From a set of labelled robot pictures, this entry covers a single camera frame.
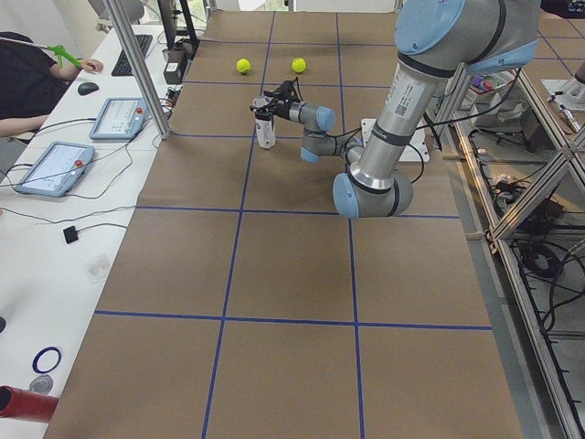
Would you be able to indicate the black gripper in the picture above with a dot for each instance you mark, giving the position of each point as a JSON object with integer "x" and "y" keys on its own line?
{"x": 281, "y": 109}

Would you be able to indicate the clear tennis ball can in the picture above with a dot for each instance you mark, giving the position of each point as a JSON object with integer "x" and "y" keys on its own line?
{"x": 264, "y": 125}

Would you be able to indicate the yellow tennis ball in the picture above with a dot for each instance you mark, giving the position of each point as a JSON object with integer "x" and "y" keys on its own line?
{"x": 299, "y": 65}
{"x": 243, "y": 66}

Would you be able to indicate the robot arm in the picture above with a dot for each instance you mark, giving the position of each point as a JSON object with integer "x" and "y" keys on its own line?
{"x": 432, "y": 39}

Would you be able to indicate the black box with label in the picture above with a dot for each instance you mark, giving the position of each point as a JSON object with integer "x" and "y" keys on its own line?
{"x": 175, "y": 67}

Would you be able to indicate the black computer monitor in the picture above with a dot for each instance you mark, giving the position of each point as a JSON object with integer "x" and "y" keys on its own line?
{"x": 170, "y": 12}

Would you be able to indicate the teach pendant far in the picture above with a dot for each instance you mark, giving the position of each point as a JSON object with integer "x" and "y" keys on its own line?
{"x": 119, "y": 119}

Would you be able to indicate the teach pendant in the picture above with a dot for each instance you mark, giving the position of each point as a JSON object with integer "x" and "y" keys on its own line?
{"x": 57, "y": 171}
{"x": 119, "y": 119}

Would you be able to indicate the black computer mouse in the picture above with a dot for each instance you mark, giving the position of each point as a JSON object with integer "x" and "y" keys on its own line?
{"x": 87, "y": 87}

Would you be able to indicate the green grabber tool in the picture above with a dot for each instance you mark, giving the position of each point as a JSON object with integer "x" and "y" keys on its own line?
{"x": 57, "y": 50}

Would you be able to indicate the teach pendant near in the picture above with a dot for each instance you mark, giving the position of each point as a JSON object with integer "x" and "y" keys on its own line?
{"x": 57, "y": 171}

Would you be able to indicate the person in black shirt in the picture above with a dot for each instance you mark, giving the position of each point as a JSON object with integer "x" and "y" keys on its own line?
{"x": 32, "y": 83}

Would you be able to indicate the small black square puck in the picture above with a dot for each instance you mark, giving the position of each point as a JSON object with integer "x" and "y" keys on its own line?
{"x": 71, "y": 234}

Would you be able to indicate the red cylinder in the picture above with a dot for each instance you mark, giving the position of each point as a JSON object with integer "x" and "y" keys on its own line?
{"x": 26, "y": 405}

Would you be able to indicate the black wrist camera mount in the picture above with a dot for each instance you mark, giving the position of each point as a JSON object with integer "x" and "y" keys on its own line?
{"x": 287, "y": 92}

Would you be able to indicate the aluminium frame post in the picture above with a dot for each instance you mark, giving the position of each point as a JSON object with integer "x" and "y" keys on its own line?
{"x": 129, "y": 44}

